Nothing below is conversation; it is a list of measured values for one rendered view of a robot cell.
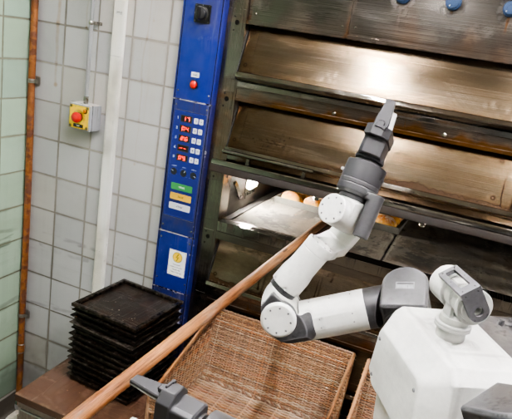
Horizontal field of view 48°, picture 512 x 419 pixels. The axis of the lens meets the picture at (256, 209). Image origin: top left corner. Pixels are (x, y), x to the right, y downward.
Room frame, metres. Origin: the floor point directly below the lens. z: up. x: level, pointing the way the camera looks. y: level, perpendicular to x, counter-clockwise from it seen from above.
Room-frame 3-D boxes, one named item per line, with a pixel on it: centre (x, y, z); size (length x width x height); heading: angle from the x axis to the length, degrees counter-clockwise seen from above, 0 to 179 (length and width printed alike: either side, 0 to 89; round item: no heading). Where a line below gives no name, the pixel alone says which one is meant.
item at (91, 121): (2.20, 0.71, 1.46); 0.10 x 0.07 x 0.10; 71
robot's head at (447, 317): (0.94, -0.37, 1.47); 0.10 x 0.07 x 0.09; 11
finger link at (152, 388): (0.77, 0.12, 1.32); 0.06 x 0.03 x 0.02; 67
